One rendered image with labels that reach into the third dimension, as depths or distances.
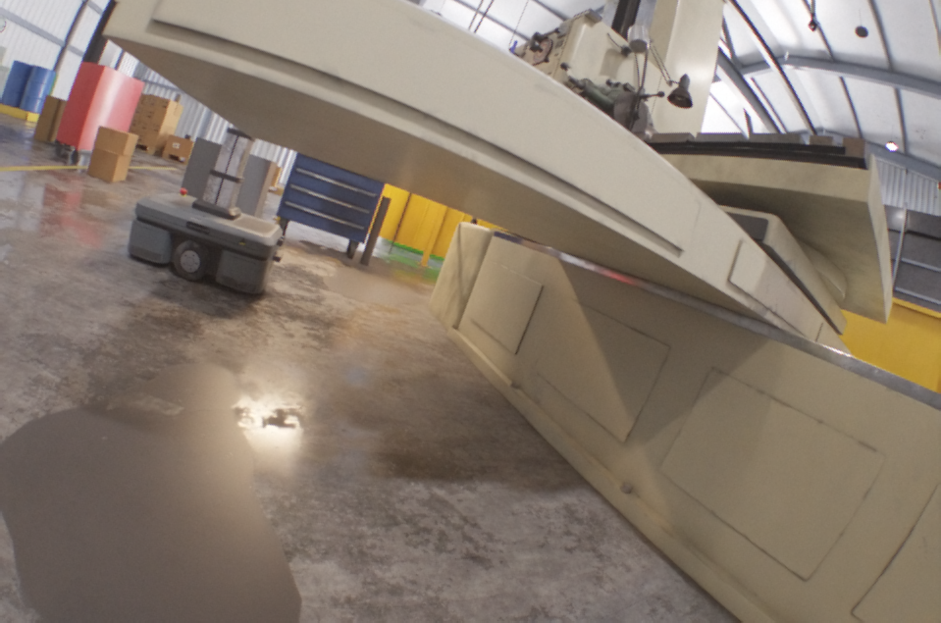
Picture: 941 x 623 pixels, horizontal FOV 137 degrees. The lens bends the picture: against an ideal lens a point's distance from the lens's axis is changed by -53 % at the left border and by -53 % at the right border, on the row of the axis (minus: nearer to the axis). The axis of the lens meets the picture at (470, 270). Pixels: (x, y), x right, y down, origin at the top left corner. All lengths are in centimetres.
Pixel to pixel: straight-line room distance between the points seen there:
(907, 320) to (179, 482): 363
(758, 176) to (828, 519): 73
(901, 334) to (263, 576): 344
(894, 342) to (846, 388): 241
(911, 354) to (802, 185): 259
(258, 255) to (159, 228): 45
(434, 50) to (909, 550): 108
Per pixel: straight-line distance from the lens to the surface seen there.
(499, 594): 75
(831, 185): 84
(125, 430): 86
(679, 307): 112
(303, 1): 34
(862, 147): 91
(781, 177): 88
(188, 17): 35
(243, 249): 162
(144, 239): 176
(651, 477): 113
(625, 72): 235
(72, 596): 63
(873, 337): 335
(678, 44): 282
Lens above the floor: 54
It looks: 5 degrees down
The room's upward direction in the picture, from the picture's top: 20 degrees clockwise
